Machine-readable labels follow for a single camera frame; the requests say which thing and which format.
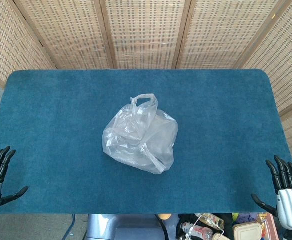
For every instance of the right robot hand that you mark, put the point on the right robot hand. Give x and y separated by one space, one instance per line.
291 207

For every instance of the clear plastic bag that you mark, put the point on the clear plastic bag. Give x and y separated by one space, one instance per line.
141 135

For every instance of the blue cloth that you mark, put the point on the blue cloth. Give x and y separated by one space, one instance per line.
246 218

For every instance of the pink box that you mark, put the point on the pink box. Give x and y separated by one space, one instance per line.
271 228

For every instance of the beige takeaway box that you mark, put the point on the beige takeaway box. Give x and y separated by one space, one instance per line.
247 232

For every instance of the yellow-green packet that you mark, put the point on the yellow-green packet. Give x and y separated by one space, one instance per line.
235 216

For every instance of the blue carpet table mat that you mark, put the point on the blue carpet table mat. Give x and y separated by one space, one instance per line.
61 150

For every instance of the clear bottle yellow liquid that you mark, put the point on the clear bottle yellow liquid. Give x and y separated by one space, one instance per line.
212 220

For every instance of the clear bottle red label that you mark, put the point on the clear bottle red label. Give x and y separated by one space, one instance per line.
198 231

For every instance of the orange round object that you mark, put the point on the orange round object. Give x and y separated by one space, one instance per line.
166 216

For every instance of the grey-blue robot torso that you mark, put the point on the grey-blue robot torso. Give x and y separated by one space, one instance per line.
126 227

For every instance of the woven bamboo folding screen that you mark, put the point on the woven bamboo folding screen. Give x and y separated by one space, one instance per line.
146 32

